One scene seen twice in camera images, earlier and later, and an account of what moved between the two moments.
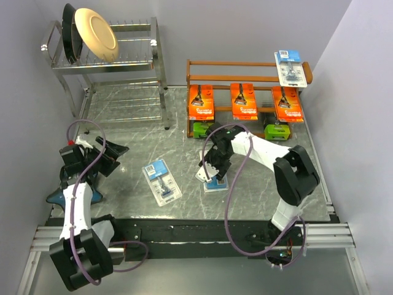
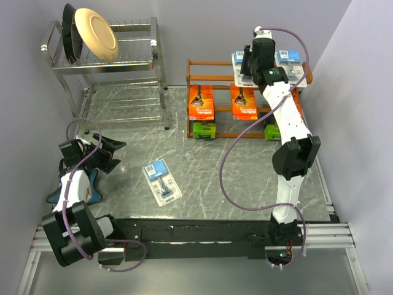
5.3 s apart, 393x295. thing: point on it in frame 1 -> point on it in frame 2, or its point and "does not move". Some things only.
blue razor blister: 215,184 -> 240,80
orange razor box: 201,104 does not move
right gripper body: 217,157 -> 253,68
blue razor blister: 161,182 does not move
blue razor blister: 290,69 does not move
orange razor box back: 244,103 does not move
